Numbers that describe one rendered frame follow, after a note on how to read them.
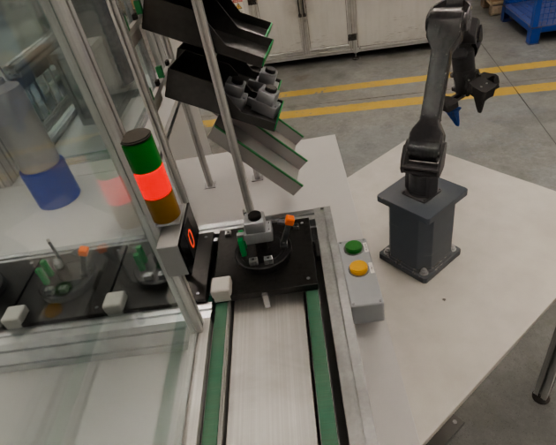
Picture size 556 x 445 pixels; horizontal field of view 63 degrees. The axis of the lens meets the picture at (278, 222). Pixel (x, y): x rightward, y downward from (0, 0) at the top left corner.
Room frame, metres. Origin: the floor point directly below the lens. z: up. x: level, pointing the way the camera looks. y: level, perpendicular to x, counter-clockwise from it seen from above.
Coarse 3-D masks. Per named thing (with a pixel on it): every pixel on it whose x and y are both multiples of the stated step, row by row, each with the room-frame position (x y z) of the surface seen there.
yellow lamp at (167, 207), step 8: (152, 200) 0.62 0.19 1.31; (160, 200) 0.62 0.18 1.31; (168, 200) 0.63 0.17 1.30; (176, 200) 0.64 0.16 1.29; (152, 208) 0.63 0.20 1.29; (160, 208) 0.62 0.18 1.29; (168, 208) 0.63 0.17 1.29; (176, 208) 0.64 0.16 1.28; (152, 216) 0.63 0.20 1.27; (160, 216) 0.62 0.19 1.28; (168, 216) 0.62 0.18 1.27; (176, 216) 0.63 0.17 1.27
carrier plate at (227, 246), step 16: (272, 224) 0.93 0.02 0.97; (304, 224) 0.90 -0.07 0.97; (224, 240) 0.91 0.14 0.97; (304, 240) 0.84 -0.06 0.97; (224, 256) 0.85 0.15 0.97; (304, 256) 0.79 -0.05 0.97; (224, 272) 0.79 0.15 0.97; (240, 272) 0.78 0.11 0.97; (288, 272) 0.75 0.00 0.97; (304, 272) 0.74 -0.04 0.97; (240, 288) 0.73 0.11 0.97; (256, 288) 0.72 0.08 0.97; (272, 288) 0.71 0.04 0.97; (288, 288) 0.70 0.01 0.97; (304, 288) 0.70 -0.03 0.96
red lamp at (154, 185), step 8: (160, 168) 0.64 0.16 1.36; (136, 176) 0.63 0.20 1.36; (144, 176) 0.62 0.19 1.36; (152, 176) 0.62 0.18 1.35; (160, 176) 0.63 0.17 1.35; (144, 184) 0.62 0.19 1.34; (152, 184) 0.62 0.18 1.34; (160, 184) 0.63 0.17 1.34; (168, 184) 0.64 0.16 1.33; (144, 192) 0.63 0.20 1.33; (152, 192) 0.62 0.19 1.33; (160, 192) 0.62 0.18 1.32; (168, 192) 0.63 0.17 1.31
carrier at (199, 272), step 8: (208, 232) 0.96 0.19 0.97; (200, 240) 0.93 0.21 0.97; (208, 240) 0.92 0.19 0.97; (200, 248) 0.90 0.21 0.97; (208, 248) 0.89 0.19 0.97; (200, 256) 0.87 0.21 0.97; (208, 256) 0.86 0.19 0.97; (200, 264) 0.84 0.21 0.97; (208, 264) 0.83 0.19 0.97; (192, 272) 0.81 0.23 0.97; (200, 272) 0.81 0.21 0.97; (208, 272) 0.80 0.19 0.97; (192, 280) 0.79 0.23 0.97; (200, 280) 0.78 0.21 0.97; (208, 280) 0.78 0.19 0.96; (192, 288) 0.76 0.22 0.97; (200, 288) 0.76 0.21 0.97; (208, 288) 0.76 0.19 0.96; (200, 296) 0.73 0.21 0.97
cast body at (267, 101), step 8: (264, 88) 1.10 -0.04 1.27; (272, 88) 1.09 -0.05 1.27; (264, 96) 1.08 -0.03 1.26; (272, 96) 1.07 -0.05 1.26; (248, 104) 1.12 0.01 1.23; (256, 104) 1.09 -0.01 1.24; (264, 104) 1.08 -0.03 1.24; (272, 104) 1.07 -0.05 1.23; (280, 104) 1.10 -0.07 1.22; (264, 112) 1.08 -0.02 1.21; (272, 112) 1.07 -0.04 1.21
